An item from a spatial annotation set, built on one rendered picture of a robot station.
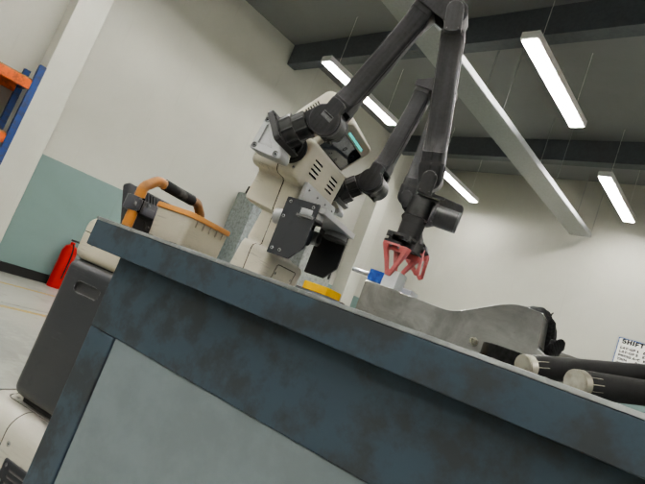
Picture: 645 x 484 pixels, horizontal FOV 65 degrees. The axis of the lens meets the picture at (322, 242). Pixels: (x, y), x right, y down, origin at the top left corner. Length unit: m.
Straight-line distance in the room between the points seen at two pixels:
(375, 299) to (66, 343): 0.82
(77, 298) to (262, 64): 6.41
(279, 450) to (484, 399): 0.19
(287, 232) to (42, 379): 0.74
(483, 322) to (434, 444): 0.64
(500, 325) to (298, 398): 0.63
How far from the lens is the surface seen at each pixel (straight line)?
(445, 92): 1.27
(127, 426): 0.63
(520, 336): 1.04
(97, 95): 6.46
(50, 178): 6.30
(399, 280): 1.20
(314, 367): 0.48
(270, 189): 1.47
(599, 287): 8.70
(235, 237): 6.95
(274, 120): 1.31
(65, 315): 1.53
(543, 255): 9.06
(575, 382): 0.63
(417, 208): 1.22
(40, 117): 5.95
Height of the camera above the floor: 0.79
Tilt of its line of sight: 7 degrees up
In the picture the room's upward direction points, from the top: 21 degrees clockwise
